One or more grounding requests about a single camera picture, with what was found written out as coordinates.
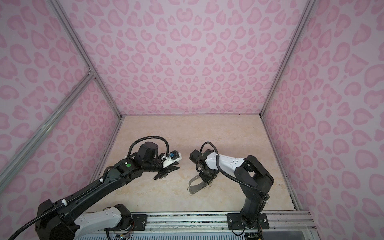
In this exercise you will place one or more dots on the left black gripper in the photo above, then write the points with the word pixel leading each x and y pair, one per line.
pixel 169 169

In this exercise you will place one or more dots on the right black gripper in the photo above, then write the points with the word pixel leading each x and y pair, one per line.
pixel 215 172

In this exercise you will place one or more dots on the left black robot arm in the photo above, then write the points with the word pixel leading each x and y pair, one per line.
pixel 67 219

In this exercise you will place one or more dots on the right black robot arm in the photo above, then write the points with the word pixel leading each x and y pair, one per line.
pixel 228 166

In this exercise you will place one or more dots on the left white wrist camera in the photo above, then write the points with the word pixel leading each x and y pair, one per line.
pixel 173 158

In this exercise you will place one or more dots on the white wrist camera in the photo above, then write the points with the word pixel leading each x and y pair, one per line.
pixel 173 158
pixel 194 156

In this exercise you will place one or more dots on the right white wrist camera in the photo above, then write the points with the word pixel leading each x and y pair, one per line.
pixel 194 156

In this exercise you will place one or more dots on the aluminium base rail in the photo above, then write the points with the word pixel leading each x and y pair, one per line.
pixel 284 225

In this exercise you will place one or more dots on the diagonal aluminium frame bar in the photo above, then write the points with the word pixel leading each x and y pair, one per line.
pixel 18 161

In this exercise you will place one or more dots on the left corner aluminium post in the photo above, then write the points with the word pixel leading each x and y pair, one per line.
pixel 79 46

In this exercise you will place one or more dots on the corner aluminium post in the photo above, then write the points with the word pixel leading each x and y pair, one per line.
pixel 79 46
pixel 304 19

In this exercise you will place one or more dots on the right corner aluminium post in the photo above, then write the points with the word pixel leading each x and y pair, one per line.
pixel 304 19

